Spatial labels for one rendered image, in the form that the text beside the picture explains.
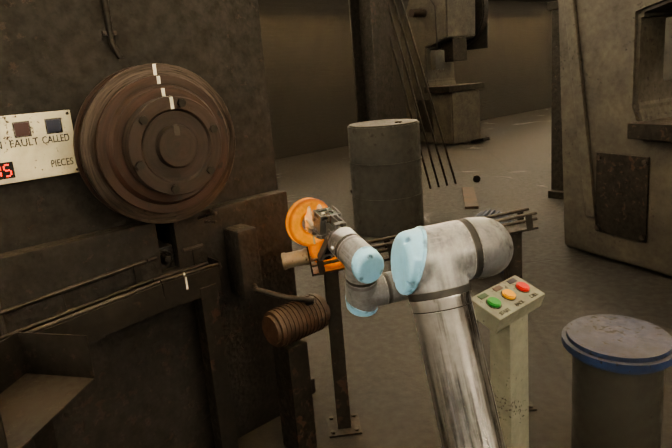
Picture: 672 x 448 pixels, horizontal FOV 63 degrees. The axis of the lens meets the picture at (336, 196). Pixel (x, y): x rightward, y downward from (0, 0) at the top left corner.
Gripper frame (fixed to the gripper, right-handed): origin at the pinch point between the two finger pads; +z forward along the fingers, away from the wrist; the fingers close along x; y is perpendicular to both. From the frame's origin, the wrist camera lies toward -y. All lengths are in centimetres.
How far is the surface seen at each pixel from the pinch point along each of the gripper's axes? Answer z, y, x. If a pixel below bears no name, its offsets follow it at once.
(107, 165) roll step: 13, 21, 56
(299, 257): 4.7, -18.2, 0.3
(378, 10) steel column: 344, 13, -252
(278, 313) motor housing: -4.4, -31.6, 11.9
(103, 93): 20, 39, 54
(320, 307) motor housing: -5.3, -33.4, -3.3
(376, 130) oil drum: 189, -52, -156
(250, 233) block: 13.4, -10.2, 14.6
